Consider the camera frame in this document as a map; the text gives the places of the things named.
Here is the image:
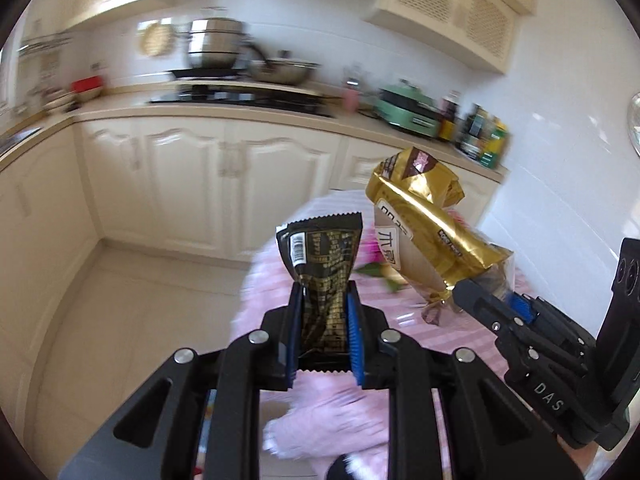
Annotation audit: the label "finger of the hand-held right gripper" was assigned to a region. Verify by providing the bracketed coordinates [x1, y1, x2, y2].
[451, 279, 592, 422]
[504, 291, 599, 367]

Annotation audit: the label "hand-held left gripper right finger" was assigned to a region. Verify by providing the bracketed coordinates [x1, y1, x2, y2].
[345, 280, 583, 480]

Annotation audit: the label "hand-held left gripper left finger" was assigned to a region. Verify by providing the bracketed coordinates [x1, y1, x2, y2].
[57, 282, 304, 480]

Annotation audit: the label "black snack wrapper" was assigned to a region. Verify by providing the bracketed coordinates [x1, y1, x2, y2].
[276, 211, 363, 373]

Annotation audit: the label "gold snack bag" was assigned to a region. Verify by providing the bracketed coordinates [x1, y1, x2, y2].
[365, 146, 517, 328]

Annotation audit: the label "pink checked tablecloth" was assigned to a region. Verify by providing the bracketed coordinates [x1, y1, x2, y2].
[230, 187, 531, 480]

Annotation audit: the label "pink flower with green leaves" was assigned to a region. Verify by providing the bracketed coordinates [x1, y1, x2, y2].
[356, 241, 402, 292]

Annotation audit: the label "person's pink fleece clothing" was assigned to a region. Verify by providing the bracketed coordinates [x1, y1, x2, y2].
[262, 370, 396, 480]

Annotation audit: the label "black and white object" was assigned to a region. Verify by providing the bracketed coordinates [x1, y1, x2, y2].
[325, 452, 367, 480]

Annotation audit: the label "row of condiment bottles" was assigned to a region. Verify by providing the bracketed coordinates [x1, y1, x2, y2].
[439, 91, 511, 169]

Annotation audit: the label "cream base cabinets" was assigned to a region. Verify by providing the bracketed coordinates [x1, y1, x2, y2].
[0, 87, 508, 441]

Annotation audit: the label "green electric cooker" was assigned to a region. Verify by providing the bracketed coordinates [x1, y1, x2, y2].
[375, 80, 444, 137]

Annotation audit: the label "shiny glass object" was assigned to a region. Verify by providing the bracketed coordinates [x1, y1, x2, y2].
[630, 92, 640, 157]

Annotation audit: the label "pink utensil holder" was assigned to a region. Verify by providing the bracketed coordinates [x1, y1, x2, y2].
[342, 65, 367, 112]

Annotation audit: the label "black gas stove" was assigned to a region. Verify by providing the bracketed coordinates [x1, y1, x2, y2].
[147, 82, 336, 120]

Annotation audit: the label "steel wok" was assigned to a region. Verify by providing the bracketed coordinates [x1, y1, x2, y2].
[250, 52, 321, 87]

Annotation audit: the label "steel stockpot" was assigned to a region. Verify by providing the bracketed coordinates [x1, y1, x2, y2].
[186, 17, 251, 71]

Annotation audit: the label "red container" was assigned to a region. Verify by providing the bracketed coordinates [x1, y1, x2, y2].
[70, 76, 107, 101]

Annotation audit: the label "round woven trivet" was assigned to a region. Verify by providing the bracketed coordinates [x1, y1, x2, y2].
[139, 21, 177, 58]

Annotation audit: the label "white bowls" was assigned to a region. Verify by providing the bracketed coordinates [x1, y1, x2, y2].
[42, 89, 82, 115]

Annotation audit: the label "steel sink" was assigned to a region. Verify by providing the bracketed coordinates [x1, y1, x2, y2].
[0, 127, 43, 158]

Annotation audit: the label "cream lattice wall cabinet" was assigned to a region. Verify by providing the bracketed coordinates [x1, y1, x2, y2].
[367, 0, 538, 73]

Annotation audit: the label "wall utensil rail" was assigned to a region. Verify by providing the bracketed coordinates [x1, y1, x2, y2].
[17, 32, 76, 57]

